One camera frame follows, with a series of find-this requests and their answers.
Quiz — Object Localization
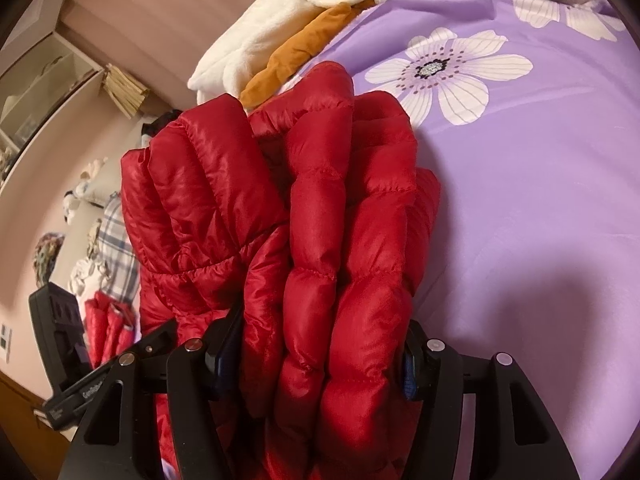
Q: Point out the red quilted down jacket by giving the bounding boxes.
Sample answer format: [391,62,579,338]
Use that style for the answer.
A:
[120,62,440,479]

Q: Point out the black garment by pillow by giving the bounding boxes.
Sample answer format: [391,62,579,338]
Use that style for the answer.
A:
[141,110,182,138]

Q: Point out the beige tassel bundle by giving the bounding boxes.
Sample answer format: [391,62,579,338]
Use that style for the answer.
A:
[102,64,150,119]

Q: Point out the orange folded garment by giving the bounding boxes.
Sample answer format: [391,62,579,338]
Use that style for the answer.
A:
[239,0,375,110]

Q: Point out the purple floral bed sheet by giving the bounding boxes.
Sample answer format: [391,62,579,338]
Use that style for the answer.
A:
[321,0,639,479]

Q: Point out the white fleece garment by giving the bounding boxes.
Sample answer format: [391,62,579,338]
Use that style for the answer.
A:
[188,0,384,104]

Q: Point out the beige curtain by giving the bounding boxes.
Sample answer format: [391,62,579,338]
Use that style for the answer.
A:
[58,0,254,110]

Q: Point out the black tracking camera left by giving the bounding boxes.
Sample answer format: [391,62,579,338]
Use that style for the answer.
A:
[28,283,92,396]

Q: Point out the white wall shelf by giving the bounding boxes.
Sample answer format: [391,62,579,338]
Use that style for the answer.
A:
[1,32,104,200]

